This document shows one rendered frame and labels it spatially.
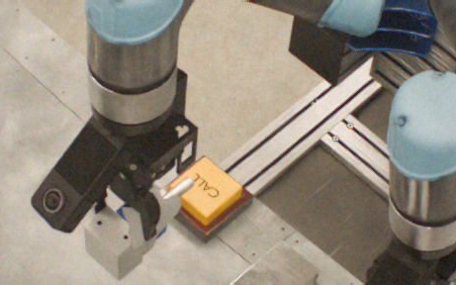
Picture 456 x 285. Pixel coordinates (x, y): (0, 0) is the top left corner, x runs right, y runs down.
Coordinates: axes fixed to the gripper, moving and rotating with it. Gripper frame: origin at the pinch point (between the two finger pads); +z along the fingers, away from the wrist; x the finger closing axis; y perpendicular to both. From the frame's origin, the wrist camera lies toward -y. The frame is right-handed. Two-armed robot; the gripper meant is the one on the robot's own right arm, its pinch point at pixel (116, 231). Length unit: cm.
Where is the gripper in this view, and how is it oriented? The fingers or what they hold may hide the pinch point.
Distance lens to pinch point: 107.0
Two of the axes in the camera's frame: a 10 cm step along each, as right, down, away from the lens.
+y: 6.8, -5.6, 4.7
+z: -0.7, 5.9, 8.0
